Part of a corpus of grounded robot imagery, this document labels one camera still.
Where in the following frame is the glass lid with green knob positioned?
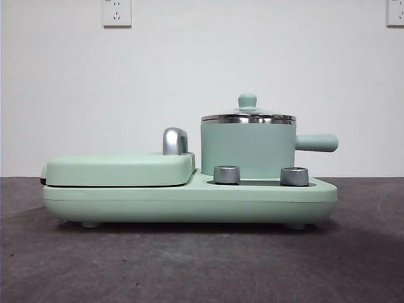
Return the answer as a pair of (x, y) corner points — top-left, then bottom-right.
(201, 93), (297, 124)

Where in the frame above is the chrome cover handle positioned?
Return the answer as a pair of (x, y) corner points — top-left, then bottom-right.
(162, 127), (190, 156)

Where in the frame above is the white wall socket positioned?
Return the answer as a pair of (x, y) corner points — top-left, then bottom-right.
(386, 0), (404, 27)
(102, 0), (133, 28)

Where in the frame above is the silver control knob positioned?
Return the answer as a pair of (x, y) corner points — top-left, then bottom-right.
(280, 166), (309, 186)
(213, 165), (241, 184)

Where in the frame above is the mint green griddle cover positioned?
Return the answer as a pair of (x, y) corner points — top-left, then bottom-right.
(40, 151), (196, 187)

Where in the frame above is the mint green breakfast maker base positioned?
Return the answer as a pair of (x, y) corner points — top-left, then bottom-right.
(42, 169), (338, 229)

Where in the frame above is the mint green pot with handle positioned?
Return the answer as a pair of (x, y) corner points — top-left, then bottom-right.
(200, 118), (339, 179)

